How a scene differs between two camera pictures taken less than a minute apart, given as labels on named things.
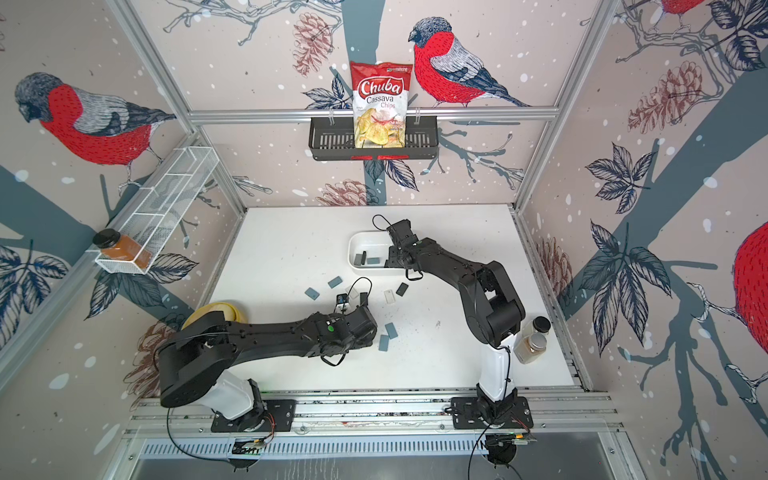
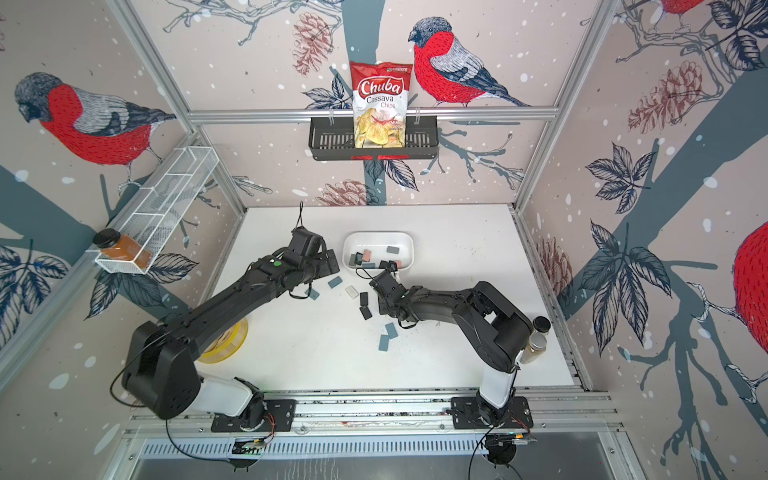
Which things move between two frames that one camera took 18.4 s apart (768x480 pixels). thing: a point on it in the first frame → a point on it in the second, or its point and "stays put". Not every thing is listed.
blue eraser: x=312 y=293 stays put
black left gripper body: x=365 y=343 → x=321 y=267
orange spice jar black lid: x=113 y=245 stays put
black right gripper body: x=393 y=260 → x=384 y=308
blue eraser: x=391 y=330 stays put
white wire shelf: x=152 y=224 stays put
